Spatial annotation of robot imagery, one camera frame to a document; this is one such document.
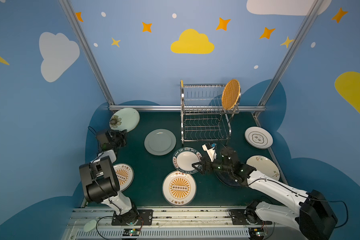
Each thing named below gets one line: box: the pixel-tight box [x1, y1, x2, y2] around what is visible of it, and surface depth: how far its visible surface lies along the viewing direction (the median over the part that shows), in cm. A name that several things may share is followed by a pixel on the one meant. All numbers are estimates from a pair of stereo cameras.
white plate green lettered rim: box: [172, 147, 203, 175], surface depth 97 cm
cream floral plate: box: [246, 155, 280, 181], surface depth 95 cm
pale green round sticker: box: [83, 219, 97, 232], surface depth 71 cm
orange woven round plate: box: [221, 79, 241, 111], surface depth 88 cm
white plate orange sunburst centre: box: [162, 170, 197, 206], surface depth 86 cm
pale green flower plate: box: [109, 107, 140, 133], surface depth 98 cm
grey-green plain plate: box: [144, 128, 177, 156], surface depth 106 cm
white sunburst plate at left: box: [113, 163, 135, 192], surface depth 90 cm
